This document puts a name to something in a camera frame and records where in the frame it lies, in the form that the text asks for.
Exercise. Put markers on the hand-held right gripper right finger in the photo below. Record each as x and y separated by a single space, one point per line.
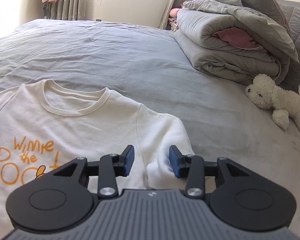
175 162

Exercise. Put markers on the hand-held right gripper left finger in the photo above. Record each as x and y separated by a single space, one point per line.
130 160

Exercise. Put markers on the white printed sweatshirt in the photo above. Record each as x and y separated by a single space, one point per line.
77 130

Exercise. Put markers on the grey bed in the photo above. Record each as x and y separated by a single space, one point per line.
115 62

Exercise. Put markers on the dark hanging bag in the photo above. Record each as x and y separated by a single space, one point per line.
46 10

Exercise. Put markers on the white plush toy dog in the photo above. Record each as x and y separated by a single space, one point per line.
272 95

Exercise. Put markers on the striped cloth pile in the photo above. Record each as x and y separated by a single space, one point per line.
173 25

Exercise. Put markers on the light pink pillow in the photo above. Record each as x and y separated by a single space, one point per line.
174 12

